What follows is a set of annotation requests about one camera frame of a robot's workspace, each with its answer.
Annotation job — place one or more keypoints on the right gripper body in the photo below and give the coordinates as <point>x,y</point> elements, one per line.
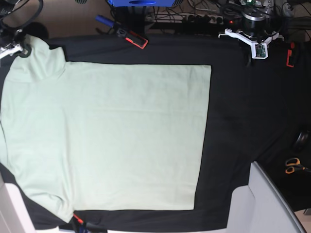
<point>17,37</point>

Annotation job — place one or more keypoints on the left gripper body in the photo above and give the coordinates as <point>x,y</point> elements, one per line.
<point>253,24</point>

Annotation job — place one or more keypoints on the pale green T-shirt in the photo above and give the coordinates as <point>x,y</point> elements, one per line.
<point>81,136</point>

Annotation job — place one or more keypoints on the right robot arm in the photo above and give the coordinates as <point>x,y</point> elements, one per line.
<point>7,8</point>

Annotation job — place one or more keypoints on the red clamp right edge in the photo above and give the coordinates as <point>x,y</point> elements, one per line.
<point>290,55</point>

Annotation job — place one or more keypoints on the white power strip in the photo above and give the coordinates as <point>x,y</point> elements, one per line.
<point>211,19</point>

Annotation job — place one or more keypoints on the black table cloth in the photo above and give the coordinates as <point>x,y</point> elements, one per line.
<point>253,114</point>

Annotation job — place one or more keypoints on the blue box top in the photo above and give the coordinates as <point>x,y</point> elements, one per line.
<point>152,3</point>

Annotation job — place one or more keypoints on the red black clamp top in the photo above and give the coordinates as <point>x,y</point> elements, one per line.
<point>132,37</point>

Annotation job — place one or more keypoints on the red black clamp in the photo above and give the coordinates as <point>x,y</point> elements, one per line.
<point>80,226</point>
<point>132,37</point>

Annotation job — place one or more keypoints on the black round object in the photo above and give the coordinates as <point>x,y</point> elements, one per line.
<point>301,140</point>

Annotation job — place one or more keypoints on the white furniture left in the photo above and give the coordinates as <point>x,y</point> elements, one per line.
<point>14,217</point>

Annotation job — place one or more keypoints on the grey white furniture right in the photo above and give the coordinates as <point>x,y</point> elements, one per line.
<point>258,207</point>

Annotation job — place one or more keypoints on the red black clamp bottom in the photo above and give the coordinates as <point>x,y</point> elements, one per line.
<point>80,226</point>

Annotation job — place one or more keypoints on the blue handle tool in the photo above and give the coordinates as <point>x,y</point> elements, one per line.
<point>105,21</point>

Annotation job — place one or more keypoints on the orange handled scissors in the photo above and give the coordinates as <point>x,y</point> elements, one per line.
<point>294,165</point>

